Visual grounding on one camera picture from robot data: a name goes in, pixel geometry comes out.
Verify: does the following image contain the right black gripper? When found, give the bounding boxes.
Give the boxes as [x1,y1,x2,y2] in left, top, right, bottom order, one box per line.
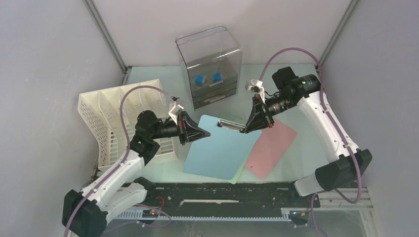
[244,93,294,133]

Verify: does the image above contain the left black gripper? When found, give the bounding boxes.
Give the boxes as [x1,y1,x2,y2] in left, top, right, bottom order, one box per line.
[151,111,210,146]

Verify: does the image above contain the green clipboard sheet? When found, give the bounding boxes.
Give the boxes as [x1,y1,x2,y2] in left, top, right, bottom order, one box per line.
[220,113,248,184]

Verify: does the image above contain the metal clipboard clip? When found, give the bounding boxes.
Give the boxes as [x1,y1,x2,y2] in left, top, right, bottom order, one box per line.
[217,119,246,133]

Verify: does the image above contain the blue clipboard sheet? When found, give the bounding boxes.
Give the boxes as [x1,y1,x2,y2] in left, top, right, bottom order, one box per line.
[183,115,261,181]

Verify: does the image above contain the blue eraser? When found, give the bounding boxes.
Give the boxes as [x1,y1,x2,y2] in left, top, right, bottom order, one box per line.
[194,75,206,86]
[212,73,222,82]

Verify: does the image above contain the clear plastic drawer box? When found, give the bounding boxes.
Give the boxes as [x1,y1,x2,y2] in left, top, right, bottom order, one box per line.
[175,25,242,110]

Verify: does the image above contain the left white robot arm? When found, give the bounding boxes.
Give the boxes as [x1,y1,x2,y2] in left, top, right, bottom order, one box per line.
[62,110,210,237]

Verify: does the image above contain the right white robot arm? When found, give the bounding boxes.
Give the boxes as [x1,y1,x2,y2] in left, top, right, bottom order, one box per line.
[241,67,372,206]

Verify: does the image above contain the pink clipboard sheet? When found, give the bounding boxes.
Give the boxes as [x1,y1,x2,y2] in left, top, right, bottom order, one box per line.
[245,119,297,179]

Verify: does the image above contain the white plastic file rack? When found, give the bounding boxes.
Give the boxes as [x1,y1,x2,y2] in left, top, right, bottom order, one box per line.
[78,79,168,171]

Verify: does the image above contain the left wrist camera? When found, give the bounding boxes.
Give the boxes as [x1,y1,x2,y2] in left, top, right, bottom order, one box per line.
[168,101,184,125]

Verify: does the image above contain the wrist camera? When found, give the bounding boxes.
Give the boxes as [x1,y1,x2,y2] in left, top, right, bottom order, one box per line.
[245,79,265,103]
[168,101,184,125]

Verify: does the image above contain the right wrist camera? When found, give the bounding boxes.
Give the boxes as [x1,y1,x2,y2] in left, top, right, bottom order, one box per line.
[245,79,265,103]

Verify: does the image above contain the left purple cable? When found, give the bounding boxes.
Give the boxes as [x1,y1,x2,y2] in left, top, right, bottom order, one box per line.
[64,85,179,237]

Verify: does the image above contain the purple cable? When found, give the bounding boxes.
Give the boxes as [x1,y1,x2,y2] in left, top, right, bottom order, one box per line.
[258,47,362,237]
[64,85,179,237]

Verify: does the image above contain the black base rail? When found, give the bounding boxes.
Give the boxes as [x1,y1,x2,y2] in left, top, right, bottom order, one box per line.
[143,182,320,220]

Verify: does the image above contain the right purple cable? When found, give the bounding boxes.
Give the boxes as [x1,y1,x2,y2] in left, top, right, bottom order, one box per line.
[258,47,362,237]

